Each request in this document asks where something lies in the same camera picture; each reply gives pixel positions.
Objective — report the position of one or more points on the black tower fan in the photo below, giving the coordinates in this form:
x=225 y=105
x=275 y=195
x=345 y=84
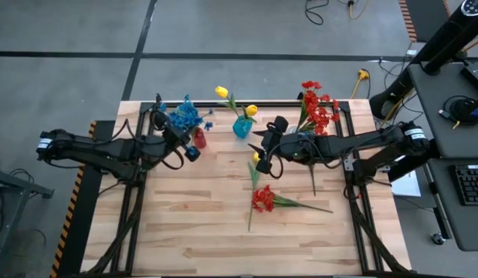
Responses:
x=447 y=34

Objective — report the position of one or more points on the black caster wheel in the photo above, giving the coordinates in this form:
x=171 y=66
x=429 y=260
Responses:
x=438 y=239

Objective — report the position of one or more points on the black mat with striped edge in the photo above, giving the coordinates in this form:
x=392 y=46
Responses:
x=428 y=15

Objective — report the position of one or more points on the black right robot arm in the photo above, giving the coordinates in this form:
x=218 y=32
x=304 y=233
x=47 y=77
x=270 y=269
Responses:
x=358 y=144

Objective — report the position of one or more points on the turquoise glass vase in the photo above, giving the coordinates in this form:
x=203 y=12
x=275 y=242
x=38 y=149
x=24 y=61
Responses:
x=241 y=129

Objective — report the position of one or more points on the black plate with hazard stripes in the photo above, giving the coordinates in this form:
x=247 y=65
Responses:
x=84 y=231

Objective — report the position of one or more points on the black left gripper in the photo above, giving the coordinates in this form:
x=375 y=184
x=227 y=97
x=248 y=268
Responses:
x=173 y=137

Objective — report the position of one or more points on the grey metal stand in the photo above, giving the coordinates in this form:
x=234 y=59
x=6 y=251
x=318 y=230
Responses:
x=14 y=185

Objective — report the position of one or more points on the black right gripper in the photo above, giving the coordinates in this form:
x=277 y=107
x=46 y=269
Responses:
x=283 y=146

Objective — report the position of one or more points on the red glass vase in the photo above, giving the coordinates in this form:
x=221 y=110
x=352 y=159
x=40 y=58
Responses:
x=200 y=140

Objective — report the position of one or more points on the black aluminium table frame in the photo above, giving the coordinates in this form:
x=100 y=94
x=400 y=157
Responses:
x=262 y=104

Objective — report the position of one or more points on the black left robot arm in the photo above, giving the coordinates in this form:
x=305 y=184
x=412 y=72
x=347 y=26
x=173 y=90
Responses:
x=88 y=148

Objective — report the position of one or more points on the grey desk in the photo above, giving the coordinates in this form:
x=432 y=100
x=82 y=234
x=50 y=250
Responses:
x=455 y=146

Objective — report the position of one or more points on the white paper sheet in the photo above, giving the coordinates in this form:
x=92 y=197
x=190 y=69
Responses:
x=406 y=187

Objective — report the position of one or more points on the red artificial flower bunch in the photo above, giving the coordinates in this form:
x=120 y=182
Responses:
x=323 y=119
x=310 y=98
x=263 y=199

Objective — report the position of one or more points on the black keyboard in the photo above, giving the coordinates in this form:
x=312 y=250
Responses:
x=472 y=185

